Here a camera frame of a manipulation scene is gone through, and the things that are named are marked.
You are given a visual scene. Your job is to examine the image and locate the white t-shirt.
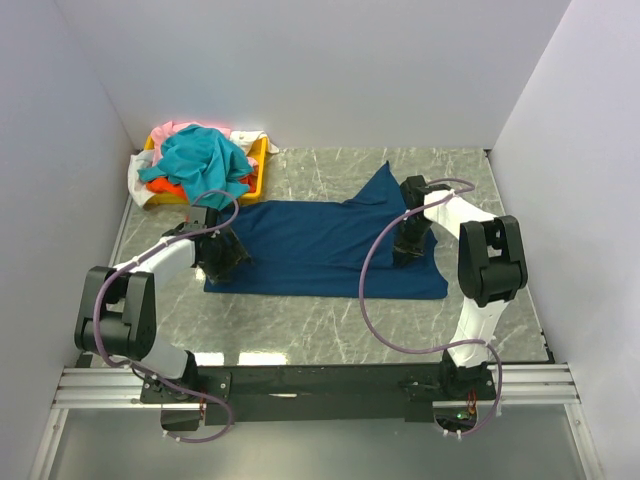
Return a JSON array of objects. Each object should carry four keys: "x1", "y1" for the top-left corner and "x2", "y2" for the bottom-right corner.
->
[{"x1": 127, "y1": 130, "x2": 280, "y2": 207}]

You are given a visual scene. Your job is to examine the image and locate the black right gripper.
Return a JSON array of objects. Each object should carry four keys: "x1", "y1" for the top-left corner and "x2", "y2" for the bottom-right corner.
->
[{"x1": 392, "y1": 216, "x2": 433, "y2": 267}]

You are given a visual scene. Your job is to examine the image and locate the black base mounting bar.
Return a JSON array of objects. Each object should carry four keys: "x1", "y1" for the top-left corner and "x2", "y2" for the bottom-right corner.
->
[{"x1": 140, "y1": 360, "x2": 503, "y2": 433}]

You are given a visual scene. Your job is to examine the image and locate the orange t-shirt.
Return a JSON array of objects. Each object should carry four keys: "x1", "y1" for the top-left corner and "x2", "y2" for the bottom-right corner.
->
[{"x1": 146, "y1": 174, "x2": 258, "y2": 200}]

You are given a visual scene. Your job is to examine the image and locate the yellow plastic bin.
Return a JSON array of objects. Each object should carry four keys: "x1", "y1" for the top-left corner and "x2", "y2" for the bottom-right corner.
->
[{"x1": 146, "y1": 138, "x2": 269, "y2": 205}]

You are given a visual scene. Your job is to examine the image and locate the dark blue t-shirt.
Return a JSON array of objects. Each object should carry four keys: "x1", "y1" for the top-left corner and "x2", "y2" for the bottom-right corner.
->
[{"x1": 204, "y1": 165, "x2": 448, "y2": 300}]

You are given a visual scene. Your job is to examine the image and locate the aluminium frame rail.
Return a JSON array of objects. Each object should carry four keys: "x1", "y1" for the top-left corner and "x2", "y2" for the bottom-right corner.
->
[{"x1": 27, "y1": 199, "x2": 606, "y2": 480}]

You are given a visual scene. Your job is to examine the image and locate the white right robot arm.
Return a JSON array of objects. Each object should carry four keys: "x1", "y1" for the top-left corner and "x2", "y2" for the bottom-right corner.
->
[{"x1": 393, "y1": 175, "x2": 528, "y2": 399}]

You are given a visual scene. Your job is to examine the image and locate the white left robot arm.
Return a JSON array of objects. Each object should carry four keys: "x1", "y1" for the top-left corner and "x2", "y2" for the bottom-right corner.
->
[{"x1": 74, "y1": 206, "x2": 250, "y2": 402}]

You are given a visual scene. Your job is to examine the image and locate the pink t-shirt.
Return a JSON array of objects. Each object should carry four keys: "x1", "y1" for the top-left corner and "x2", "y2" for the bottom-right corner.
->
[{"x1": 149, "y1": 121, "x2": 231, "y2": 166}]

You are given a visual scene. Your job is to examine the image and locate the teal t-shirt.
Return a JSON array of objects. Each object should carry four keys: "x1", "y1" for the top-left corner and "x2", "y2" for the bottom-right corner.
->
[{"x1": 138, "y1": 124, "x2": 254, "y2": 210}]

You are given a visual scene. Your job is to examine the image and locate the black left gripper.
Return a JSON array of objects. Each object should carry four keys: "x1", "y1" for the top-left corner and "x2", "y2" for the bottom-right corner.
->
[{"x1": 199, "y1": 226, "x2": 252, "y2": 285}]

